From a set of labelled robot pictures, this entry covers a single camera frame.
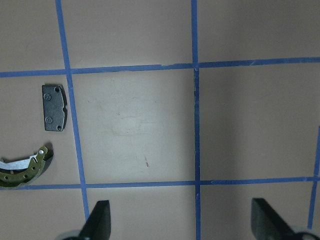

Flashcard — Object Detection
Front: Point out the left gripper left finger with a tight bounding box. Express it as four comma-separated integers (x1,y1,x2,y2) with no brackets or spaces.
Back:
77,200,111,240

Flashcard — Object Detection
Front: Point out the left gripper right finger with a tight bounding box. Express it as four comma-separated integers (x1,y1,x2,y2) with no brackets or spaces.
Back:
251,198,299,240

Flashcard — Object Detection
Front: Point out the olive brake shoe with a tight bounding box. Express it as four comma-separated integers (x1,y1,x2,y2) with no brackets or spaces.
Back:
0,142,54,190

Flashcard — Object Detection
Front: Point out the black brake pad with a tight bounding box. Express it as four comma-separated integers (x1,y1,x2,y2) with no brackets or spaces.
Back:
41,84,68,132

